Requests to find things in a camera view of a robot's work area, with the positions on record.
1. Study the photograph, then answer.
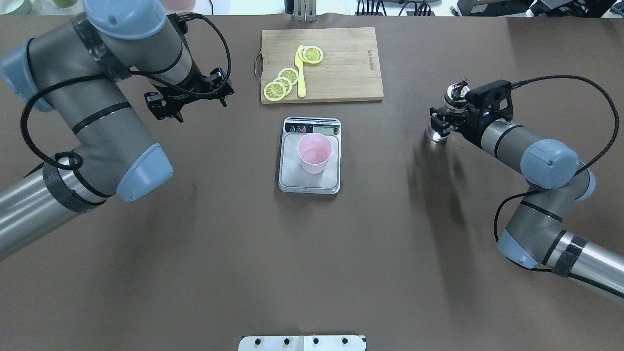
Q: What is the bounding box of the glass sauce bottle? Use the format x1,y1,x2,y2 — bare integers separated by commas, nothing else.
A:
426,77,470,143

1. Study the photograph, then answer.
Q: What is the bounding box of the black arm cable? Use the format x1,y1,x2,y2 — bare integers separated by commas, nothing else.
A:
19,13,233,171

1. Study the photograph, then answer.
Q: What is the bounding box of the lemon slice end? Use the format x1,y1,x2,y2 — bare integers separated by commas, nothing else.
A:
273,76,293,96

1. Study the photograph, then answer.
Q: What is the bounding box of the pink plastic cup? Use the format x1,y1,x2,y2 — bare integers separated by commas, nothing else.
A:
297,133,332,174

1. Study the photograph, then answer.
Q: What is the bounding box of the pink bowl with ice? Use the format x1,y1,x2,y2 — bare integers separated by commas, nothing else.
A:
160,0,196,13

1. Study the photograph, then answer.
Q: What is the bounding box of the lemon slice pair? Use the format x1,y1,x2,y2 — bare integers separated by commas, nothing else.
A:
263,81,286,102

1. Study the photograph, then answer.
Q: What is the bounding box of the yellow plastic knife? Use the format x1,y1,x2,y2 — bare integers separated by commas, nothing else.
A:
294,45,307,98

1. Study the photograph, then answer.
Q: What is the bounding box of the digital kitchen scale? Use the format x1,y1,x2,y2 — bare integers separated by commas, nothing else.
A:
278,117,342,194

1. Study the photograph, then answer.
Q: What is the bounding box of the lemon slice on board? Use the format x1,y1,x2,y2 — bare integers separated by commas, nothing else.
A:
299,46,325,64

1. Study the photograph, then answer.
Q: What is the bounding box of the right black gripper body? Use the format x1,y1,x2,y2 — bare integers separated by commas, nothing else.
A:
451,105,488,147

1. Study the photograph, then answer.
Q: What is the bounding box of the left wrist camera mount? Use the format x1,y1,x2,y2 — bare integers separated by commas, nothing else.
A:
200,67,234,107

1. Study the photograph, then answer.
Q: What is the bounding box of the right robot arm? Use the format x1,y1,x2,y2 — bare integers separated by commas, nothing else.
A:
428,106,623,299

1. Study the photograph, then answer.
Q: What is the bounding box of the aluminium frame post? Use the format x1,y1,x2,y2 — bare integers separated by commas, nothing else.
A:
288,0,318,22

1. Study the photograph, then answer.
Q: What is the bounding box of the bamboo cutting board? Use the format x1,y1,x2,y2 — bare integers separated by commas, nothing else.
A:
260,27,384,103

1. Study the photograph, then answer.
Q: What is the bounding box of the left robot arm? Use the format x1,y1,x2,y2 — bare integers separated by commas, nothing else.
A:
1,0,233,259

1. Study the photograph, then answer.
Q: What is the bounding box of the black usb hub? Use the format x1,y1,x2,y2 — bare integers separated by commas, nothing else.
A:
397,0,434,17
355,0,387,16

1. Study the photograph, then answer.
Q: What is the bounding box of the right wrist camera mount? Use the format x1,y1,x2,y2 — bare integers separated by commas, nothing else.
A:
465,80,513,123

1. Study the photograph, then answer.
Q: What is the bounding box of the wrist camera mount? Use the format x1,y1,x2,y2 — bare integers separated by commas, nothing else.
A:
200,67,234,107
465,80,513,123

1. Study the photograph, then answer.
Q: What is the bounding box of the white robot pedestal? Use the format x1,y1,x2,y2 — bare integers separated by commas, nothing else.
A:
238,335,368,351

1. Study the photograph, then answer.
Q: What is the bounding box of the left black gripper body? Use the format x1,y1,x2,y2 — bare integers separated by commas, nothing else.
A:
156,73,204,106

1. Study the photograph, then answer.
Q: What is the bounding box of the black power adapter box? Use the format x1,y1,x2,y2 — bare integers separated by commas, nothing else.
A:
456,0,534,17

